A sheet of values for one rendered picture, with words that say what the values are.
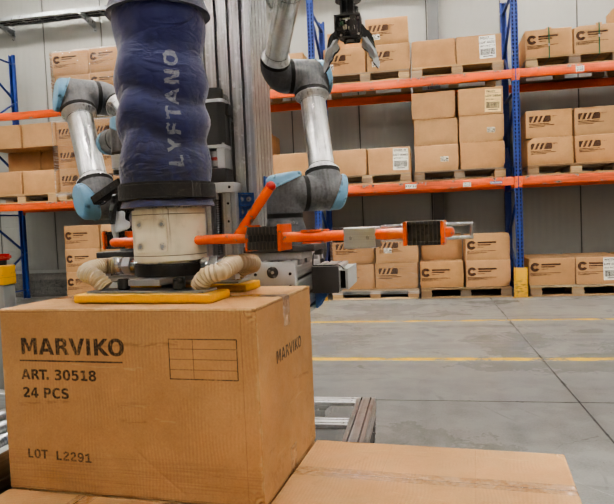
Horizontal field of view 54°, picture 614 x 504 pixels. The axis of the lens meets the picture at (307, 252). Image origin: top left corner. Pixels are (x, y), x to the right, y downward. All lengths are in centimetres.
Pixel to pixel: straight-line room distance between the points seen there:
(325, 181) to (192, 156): 65
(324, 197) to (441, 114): 674
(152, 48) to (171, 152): 23
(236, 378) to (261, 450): 15
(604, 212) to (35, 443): 933
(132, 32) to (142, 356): 70
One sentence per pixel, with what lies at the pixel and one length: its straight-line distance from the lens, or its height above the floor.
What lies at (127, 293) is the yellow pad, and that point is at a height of 97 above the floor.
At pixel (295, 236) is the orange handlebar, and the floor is 108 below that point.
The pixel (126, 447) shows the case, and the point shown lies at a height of 65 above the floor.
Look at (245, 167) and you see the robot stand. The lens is 213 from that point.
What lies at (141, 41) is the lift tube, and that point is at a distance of 145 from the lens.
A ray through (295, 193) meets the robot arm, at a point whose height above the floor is 120.
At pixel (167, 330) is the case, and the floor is 90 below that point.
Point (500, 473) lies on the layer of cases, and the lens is 146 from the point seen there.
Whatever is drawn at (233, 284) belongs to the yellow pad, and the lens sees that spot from 147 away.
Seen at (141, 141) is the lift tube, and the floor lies 130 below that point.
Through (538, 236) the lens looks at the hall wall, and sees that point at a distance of 995.
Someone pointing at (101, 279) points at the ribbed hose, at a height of 100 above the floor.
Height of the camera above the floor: 110
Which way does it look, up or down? 3 degrees down
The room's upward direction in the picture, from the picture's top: 2 degrees counter-clockwise
